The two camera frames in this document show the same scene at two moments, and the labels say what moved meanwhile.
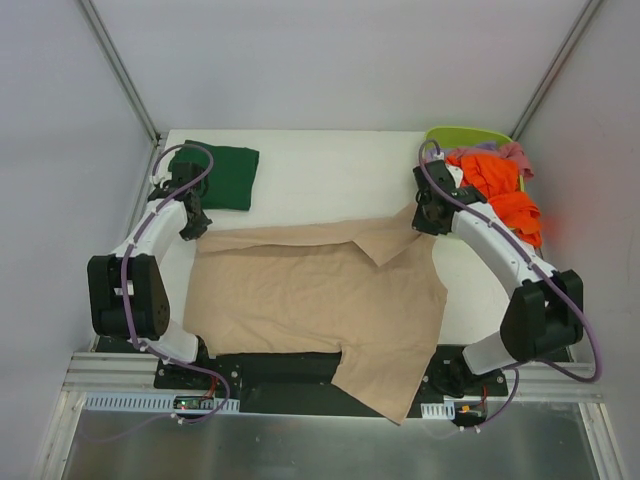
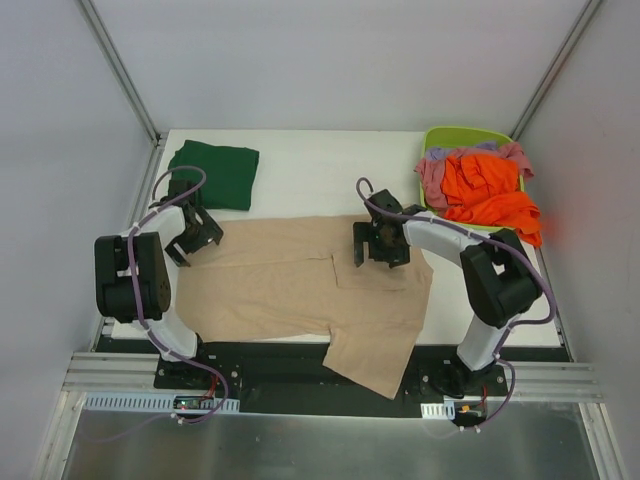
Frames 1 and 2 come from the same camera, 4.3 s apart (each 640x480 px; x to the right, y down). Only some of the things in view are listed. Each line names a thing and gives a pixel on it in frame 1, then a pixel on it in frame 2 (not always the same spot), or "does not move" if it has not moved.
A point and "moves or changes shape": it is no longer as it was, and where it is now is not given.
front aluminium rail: (136, 372) does not move
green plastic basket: (465, 137) does not move
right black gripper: (429, 218) → (377, 241)
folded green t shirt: (230, 176) does not move
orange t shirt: (496, 178) does not move
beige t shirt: (371, 290) moves or changes shape
